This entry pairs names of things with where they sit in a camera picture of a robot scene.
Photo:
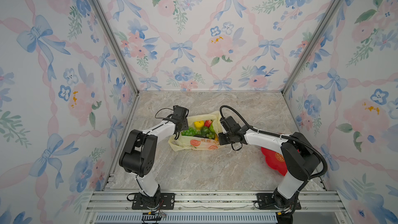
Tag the aluminium corner frame post left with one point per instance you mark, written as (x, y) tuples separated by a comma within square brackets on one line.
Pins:
[(106, 27)]

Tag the yellow fruit in bag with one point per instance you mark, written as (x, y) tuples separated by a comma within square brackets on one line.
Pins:
[(199, 124)]

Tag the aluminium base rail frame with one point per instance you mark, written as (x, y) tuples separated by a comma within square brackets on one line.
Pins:
[(114, 206)]

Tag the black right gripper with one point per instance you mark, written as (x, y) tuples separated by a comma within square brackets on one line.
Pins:
[(221, 141)]

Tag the aluminium corner frame post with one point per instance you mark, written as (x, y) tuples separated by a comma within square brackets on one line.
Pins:
[(330, 12), (106, 27)]

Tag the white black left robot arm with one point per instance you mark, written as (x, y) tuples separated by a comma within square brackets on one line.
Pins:
[(138, 154)]

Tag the aluminium corner frame post right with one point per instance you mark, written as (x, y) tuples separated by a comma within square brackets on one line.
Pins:
[(330, 12)]

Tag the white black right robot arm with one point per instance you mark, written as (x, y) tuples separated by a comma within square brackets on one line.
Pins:
[(301, 158)]

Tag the red flower-shaped plate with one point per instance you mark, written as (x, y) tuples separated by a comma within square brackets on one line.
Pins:
[(275, 161)]

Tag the red fruit in bag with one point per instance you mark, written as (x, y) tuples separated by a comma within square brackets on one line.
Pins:
[(208, 123)]

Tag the green grapes bunch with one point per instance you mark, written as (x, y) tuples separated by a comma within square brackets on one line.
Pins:
[(189, 132)]

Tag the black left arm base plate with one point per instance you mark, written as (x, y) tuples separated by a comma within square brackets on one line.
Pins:
[(162, 201)]

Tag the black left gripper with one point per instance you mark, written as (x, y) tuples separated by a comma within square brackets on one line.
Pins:
[(185, 125)]

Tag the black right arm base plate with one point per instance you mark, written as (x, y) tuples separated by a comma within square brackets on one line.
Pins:
[(270, 201)]

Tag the pale yellow plastic bag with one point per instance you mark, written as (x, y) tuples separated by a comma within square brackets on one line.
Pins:
[(199, 142)]

